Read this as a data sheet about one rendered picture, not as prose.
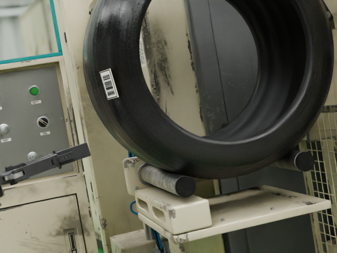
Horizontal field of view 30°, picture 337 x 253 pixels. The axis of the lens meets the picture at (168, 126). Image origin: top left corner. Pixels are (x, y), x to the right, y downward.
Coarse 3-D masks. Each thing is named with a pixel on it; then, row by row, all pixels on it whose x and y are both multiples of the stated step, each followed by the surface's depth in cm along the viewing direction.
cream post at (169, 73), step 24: (168, 0) 169; (144, 24) 167; (168, 24) 169; (144, 48) 168; (168, 48) 169; (144, 72) 173; (168, 72) 169; (192, 72) 170; (168, 96) 169; (192, 96) 171; (192, 120) 171; (168, 240) 181; (192, 240) 171; (216, 240) 173
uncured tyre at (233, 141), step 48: (144, 0) 128; (240, 0) 162; (288, 0) 154; (96, 48) 131; (288, 48) 162; (96, 96) 138; (144, 96) 129; (288, 96) 161; (144, 144) 132; (192, 144) 131; (240, 144) 134; (288, 144) 139
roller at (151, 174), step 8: (144, 168) 162; (152, 168) 157; (144, 176) 159; (152, 176) 151; (160, 176) 145; (168, 176) 139; (176, 176) 135; (184, 176) 132; (152, 184) 155; (160, 184) 144; (168, 184) 137; (176, 184) 131; (184, 184) 132; (192, 184) 132; (176, 192) 132; (184, 192) 132; (192, 192) 132
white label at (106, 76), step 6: (102, 72) 129; (108, 72) 127; (102, 78) 130; (108, 78) 128; (108, 84) 128; (114, 84) 127; (108, 90) 129; (114, 90) 127; (108, 96) 130; (114, 96) 128
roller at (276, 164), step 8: (296, 152) 141; (304, 152) 139; (280, 160) 146; (288, 160) 142; (296, 160) 138; (304, 160) 139; (312, 160) 139; (288, 168) 144; (296, 168) 140; (304, 168) 139
